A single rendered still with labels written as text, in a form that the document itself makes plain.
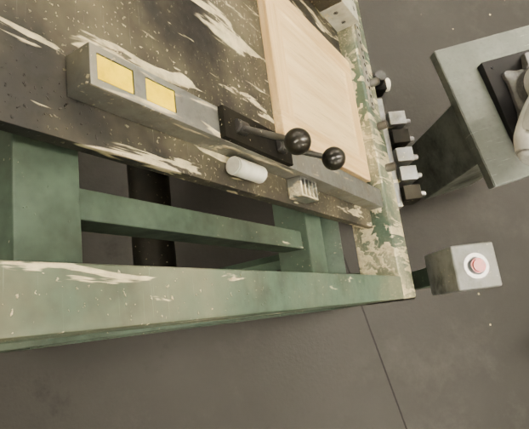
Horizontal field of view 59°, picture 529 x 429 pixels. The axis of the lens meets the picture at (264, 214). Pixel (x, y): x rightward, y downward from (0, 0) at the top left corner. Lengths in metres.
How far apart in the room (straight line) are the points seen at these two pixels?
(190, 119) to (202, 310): 0.25
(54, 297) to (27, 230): 0.12
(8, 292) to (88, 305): 0.07
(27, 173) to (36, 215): 0.05
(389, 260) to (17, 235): 0.99
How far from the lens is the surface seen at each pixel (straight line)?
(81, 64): 0.56
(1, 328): 0.40
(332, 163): 0.74
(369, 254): 1.32
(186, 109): 0.64
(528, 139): 1.49
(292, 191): 0.90
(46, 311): 0.42
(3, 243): 0.53
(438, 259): 1.41
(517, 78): 1.78
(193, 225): 0.73
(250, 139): 0.73
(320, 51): 1.28
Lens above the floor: 2.12
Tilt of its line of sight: 76 degrees down
